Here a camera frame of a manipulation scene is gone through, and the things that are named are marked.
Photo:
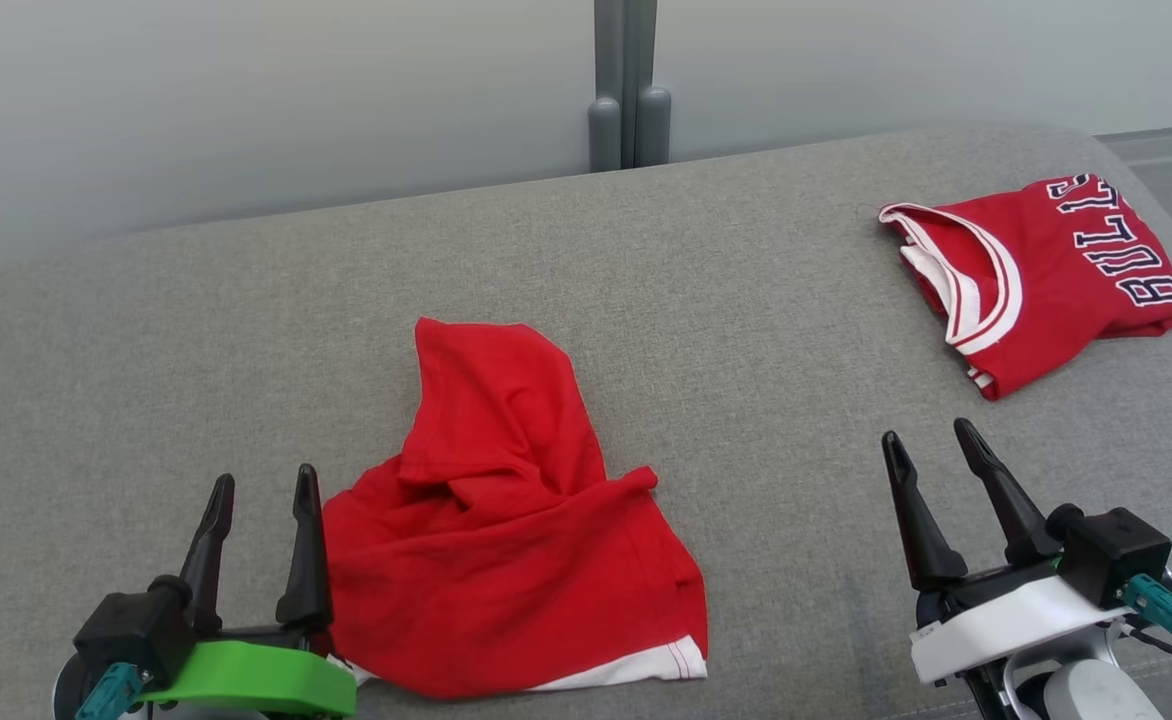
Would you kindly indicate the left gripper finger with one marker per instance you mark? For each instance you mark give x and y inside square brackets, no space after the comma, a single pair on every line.
[208,560]
[306,560]

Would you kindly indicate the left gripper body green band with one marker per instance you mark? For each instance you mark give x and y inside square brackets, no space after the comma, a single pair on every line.
[246,675]

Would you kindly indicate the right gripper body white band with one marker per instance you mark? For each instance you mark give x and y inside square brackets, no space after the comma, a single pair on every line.
[1006,625]

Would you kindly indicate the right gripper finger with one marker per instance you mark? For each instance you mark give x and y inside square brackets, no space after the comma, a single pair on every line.
[1006,500]
[921,530]

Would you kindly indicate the red shorts white trim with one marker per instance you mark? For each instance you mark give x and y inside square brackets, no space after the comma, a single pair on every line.
[506,540]

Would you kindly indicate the red basketball jersey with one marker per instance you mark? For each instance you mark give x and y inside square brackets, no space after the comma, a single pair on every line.
[1046,270]

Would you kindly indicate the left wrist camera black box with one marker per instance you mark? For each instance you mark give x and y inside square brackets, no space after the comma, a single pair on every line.
[131,630]

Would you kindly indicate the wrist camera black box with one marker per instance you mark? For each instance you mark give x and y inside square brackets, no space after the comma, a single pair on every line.
[131,630]
[1111,555]

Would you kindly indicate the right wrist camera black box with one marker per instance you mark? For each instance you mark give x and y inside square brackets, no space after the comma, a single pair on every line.
[1111,555]

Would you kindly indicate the grey metal double post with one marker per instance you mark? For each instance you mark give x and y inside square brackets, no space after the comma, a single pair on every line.
[630,80]

